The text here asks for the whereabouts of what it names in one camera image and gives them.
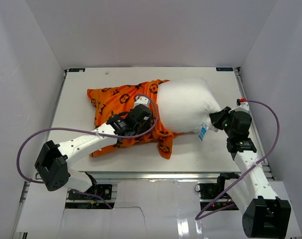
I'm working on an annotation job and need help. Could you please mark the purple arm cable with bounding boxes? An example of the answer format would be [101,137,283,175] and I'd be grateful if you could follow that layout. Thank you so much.
[16,94,159,209]
[195,98,281,221]

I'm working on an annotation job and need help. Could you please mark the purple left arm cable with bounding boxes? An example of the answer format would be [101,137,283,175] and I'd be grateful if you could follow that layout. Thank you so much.
[16,94,159,209]

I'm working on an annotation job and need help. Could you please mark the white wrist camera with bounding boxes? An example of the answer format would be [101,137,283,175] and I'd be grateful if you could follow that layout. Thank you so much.
[133,96,150,107]
[230,98,249,113]

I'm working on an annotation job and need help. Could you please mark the aluminium table edge rail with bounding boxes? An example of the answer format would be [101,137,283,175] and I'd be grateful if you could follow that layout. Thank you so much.
[36,171,251,180]

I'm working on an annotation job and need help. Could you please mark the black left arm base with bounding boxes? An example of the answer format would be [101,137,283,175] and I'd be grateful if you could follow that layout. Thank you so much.
[67,184,112,201]

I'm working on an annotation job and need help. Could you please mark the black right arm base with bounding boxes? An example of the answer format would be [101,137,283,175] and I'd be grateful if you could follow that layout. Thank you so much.
[194,172,239,200]

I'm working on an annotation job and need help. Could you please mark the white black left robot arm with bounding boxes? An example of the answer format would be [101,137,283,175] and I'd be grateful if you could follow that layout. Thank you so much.
[35,104,159,199]

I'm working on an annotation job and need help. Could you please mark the right table corner label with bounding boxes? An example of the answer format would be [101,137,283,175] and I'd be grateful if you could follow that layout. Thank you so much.
[216,67,234,72]

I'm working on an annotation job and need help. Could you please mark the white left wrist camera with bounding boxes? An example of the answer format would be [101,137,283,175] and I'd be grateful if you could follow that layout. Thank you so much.
[133,96,150,107]

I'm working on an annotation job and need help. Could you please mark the table corner label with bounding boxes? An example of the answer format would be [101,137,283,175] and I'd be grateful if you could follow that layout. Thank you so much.
[68,68,86,72]
[216,67,234,72]

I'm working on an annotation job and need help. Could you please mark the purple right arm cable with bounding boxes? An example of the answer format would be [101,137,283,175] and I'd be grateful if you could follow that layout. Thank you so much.
[195,98,281,221]

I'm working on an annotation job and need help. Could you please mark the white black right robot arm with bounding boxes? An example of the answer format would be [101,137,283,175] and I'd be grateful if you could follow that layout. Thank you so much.
[216,103,291,239]

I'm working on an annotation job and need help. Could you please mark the left table corner label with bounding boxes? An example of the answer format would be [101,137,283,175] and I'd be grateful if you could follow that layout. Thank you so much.
[68,68,86,72]

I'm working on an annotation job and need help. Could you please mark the blue white pillow tag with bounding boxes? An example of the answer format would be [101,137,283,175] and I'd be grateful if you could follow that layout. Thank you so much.
[198,124,209,141]

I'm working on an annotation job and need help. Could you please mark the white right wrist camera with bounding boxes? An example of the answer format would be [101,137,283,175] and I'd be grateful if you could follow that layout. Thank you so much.
[230,98,249,113]

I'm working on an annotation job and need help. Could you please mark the white pillow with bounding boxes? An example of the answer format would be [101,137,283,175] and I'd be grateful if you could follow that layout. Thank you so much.
[157,77,221,133]

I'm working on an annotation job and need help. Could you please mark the orange black patterned pillowcase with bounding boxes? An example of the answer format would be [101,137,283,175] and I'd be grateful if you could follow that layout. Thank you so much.
[87,79,179,159]

